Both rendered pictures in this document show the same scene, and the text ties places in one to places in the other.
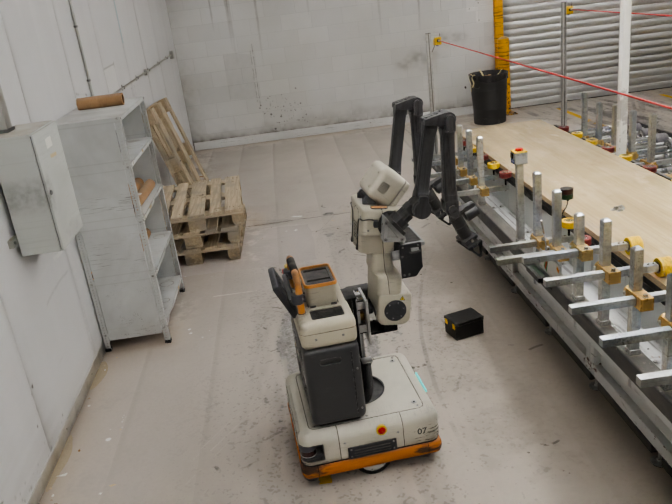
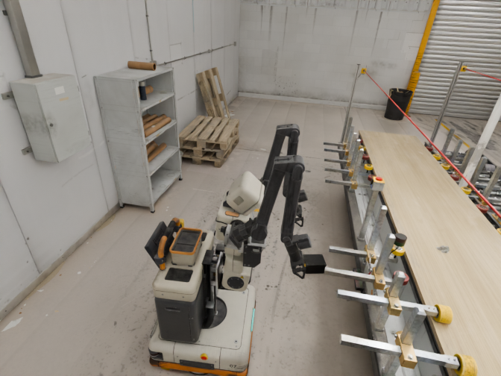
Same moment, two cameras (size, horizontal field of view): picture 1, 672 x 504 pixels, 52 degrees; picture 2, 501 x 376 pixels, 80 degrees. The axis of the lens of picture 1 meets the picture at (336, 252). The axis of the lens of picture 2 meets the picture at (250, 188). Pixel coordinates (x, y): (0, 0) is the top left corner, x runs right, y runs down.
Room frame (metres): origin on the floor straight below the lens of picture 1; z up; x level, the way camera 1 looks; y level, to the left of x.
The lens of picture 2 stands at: (1.65, -0.57, 2.13)
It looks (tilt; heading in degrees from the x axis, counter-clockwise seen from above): 30 degrees down; 12
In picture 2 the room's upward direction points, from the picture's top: 3 degrees clockwise
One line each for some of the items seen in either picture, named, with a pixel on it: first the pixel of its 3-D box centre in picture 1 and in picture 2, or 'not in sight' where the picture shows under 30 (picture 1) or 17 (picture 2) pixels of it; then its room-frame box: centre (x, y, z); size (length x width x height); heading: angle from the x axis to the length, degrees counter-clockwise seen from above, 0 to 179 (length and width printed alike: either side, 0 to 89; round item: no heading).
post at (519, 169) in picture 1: (519, 203); (367, 215); (3.57, -1.02, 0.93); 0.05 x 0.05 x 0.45; 3
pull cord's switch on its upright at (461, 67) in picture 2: (566, 73); (445, 111); (5.68, -2.03, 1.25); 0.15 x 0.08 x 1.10; 3
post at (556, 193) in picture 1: (556, 237); (379, 267); (3.06, -1.05, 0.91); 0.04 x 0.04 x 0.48; 3
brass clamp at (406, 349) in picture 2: (607, 271); (405, 348); (2.54, -1.08, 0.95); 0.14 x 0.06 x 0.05; 3
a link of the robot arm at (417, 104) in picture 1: (418, 144); (290, 163); (3.23, -0.45, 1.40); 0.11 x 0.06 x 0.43; 8
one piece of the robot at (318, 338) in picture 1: (330, 338); (192, 279); (2.94, 0.08, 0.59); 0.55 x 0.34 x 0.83; 8
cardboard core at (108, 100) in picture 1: (100, 101); (142, 66); (4.81, 1.45, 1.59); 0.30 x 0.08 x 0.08; 93
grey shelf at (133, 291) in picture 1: (125, 220); (146, 138); (4.70, 1.44, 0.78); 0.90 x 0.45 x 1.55; 3
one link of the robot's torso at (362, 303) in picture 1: (378, 306); (232, 266); (3.04, -0.17, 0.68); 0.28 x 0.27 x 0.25; 8
